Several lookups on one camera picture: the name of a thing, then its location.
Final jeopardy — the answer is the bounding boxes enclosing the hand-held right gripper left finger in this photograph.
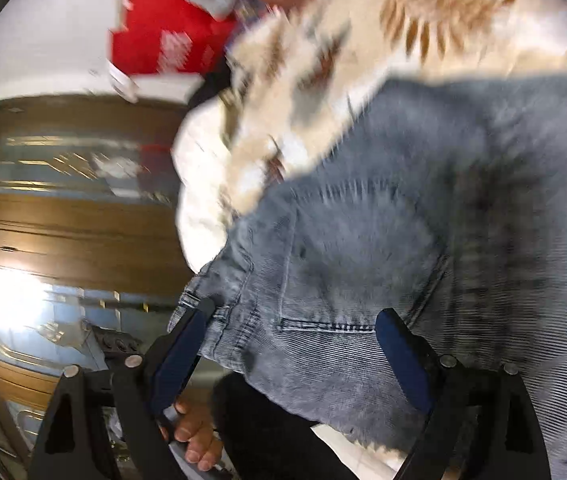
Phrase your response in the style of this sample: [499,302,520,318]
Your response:
[28,297,217,480]

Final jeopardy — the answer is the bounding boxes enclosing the colourful packet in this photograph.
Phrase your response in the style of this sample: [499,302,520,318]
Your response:
[236,0,279,28]

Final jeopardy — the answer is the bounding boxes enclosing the dark power strip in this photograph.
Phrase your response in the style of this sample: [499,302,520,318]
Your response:
[91,325,142,356]

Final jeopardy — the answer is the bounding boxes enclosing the red paper bag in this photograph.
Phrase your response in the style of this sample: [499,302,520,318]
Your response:
[108,0,239,103]

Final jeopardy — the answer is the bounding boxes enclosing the person's bare foot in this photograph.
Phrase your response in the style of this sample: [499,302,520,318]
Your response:
[158,400,224,471]

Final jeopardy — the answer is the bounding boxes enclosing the leaf-print fleece blanket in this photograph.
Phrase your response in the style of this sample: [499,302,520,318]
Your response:
[224,0,567,211]

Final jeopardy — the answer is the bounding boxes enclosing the wooden glass door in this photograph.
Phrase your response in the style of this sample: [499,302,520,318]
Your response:
[0,94,189,480]

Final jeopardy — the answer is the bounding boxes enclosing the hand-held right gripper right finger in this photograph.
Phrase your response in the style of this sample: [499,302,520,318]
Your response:
[374,308,550,480]

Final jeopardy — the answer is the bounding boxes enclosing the blue denim pants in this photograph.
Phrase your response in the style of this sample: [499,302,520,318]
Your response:
[166,75,567,480]

